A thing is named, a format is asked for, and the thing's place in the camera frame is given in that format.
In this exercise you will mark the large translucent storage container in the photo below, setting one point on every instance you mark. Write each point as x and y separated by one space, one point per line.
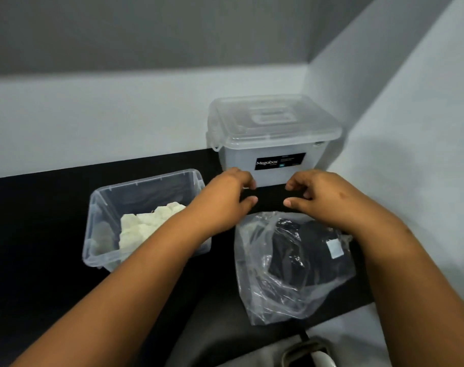
236 164

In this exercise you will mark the group of white paper pouches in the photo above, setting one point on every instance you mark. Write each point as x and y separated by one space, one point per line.
140 225

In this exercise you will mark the small clear bin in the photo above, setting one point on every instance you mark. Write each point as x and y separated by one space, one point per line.
98 210

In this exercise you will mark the brown rimmed bin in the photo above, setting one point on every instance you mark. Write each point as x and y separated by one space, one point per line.
289 353

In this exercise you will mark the clear plastic bag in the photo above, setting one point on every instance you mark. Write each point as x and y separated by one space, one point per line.
255 271

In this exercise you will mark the person's left hand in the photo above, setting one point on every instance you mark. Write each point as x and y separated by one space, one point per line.
220 206

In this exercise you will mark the person's left forearm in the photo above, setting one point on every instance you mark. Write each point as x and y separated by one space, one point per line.
113 301

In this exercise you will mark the person's right hand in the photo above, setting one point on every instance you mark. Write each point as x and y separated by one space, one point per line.
331 198

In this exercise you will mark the white rounded object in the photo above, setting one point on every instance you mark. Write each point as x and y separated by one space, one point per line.
321 359

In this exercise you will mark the person's right forearm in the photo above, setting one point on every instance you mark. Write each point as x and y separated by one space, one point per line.
419 301

